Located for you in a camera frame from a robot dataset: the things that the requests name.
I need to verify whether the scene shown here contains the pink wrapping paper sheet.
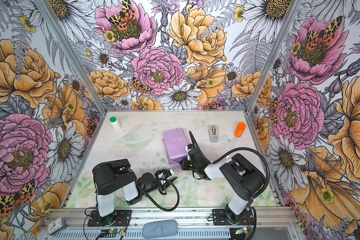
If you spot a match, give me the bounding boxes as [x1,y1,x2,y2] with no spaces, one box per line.
[163,129,188,173]

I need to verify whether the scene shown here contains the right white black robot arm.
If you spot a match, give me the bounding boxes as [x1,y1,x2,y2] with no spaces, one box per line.
[180,144,270,225]

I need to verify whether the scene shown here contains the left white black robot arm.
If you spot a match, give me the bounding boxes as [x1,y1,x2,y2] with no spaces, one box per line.
[88,159,180,227]

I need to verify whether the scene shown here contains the grey tape dispenser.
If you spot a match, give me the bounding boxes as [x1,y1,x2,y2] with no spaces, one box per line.
[208,125,219,143]

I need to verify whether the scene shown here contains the grey foam pad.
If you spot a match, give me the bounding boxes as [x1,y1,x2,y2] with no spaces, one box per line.
[142,220,178,239]

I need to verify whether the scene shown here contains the orange bottle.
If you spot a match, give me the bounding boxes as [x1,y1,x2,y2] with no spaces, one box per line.
[234,122,246,138]

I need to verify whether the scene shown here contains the white bottle green cap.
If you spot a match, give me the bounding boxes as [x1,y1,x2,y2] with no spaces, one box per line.
[110,117,122,131]

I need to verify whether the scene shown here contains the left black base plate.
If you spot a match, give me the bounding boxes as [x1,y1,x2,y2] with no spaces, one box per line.
[88,210,132,227]

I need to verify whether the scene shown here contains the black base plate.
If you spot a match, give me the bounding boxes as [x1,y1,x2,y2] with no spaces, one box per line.
[88,210,132,227]
[212,208,256,226]

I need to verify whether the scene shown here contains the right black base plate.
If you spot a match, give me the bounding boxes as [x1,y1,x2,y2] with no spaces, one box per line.
[212,208,256,226]

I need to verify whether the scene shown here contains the right black corrugated cable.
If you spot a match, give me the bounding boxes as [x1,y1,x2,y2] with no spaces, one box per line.
[188,130,271,240]

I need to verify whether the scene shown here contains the aluminium front rail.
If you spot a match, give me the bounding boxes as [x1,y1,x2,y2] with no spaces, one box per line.
[43,206,298,229]

